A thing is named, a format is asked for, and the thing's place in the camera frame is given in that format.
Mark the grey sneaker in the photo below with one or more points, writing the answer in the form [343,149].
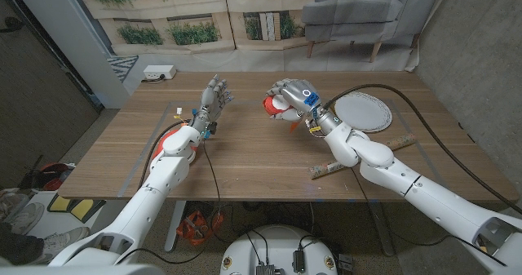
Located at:
[26,218]

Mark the white table leg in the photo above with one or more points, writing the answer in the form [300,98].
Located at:
[174,226]

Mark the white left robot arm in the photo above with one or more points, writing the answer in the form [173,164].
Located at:
[142,209]

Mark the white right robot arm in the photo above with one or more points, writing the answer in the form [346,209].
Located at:
[432,201]

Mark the white floor mat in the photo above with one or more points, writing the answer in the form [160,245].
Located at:
[51,222]

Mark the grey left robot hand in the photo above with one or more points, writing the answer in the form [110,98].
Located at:
[208,101]

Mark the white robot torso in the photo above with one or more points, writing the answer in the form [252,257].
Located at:
[277,242]

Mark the black box on floor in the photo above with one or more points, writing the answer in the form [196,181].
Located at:
[346,263]

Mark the dark trouser leg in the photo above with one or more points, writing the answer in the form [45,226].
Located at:
[18,246]

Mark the printed room backdrop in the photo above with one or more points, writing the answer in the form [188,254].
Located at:
[204,56]

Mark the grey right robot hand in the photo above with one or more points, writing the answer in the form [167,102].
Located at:
[302,97]

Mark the white power strip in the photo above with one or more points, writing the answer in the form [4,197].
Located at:
[159,72]

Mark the orange tool under table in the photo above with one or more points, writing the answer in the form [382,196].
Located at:
[195,228]

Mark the red floor container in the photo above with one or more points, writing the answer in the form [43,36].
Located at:
[53,171]

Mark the white sneaker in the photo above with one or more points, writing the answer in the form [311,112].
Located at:
[65,242]

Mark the black adapter on torso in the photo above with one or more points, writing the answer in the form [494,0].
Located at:
[298,260]

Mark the red ribbon spool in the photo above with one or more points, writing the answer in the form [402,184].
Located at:
[268,105]

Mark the white gold-rimmed paper plate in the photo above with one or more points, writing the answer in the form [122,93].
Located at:
[363,113]

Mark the yellow black floor pad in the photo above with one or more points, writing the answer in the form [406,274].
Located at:
[83,209]

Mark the patterned gift wrapping roll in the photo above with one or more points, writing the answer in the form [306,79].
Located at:
[326,169]

